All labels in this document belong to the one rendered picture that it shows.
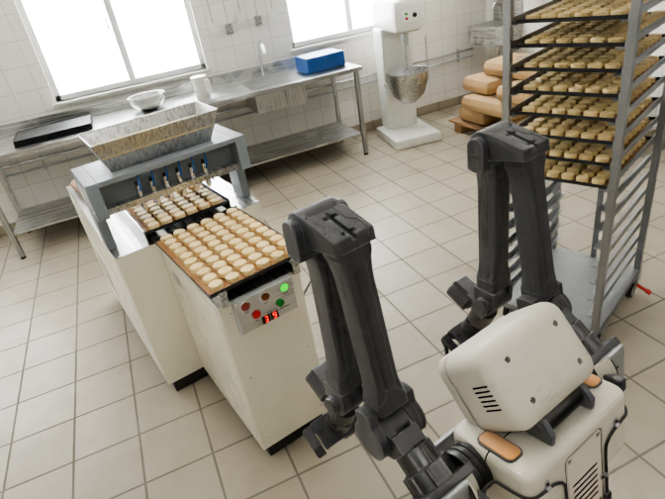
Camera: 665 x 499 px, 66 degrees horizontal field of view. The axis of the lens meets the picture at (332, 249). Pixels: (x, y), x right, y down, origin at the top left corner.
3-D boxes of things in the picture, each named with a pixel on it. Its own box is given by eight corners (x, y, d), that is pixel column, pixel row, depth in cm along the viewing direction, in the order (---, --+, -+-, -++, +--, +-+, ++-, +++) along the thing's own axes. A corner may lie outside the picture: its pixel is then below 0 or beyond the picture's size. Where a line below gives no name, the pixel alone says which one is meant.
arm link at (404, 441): (408, 464, 83) (431, 446, 86) (372, 409, 86) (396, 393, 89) (389, 471, 91) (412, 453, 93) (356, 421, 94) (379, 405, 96)
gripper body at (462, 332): (446, 334, 133) (455, 319, 127) (473, 315, 138) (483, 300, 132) (464, 352, 130) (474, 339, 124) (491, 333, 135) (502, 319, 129)
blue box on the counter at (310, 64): (309, 74, 488) (306, 58, 481) (296, 70, 512) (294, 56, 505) (345, 64, 501) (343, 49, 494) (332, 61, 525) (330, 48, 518)
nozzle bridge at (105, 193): (98, 235, 248) (69, 169, 231) (233, 184, 279) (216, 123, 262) (114, 259, 223) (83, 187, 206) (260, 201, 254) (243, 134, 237)
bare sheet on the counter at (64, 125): (13, 143, 408) (12, 141, 408) (18, 132, 441) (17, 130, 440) (91, 123, 426) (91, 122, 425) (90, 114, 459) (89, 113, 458)
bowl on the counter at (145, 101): (133, 117, 444) (128, 102, 438) (131, 110, 471) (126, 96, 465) (171, 107, 453) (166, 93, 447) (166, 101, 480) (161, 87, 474)
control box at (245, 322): (238, 332, 188) (229, 301, 181) (294, 303, 198) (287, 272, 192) (242, 336, 185) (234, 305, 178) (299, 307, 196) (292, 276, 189)
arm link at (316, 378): (335, 410, 97) (370, 386, 101) (301, 363, 102) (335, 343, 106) (328, 433, 106) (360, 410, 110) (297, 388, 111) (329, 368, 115)
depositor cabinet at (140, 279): (114, 296, 361) (64, 186, 320) (208, 255, 392) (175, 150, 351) (173, 397, 264) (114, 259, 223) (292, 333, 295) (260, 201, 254)
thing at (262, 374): (206, 378, 273) (151, 231, 229) (262, 348, 288) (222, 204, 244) (267, 464, 220) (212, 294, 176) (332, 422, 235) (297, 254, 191)
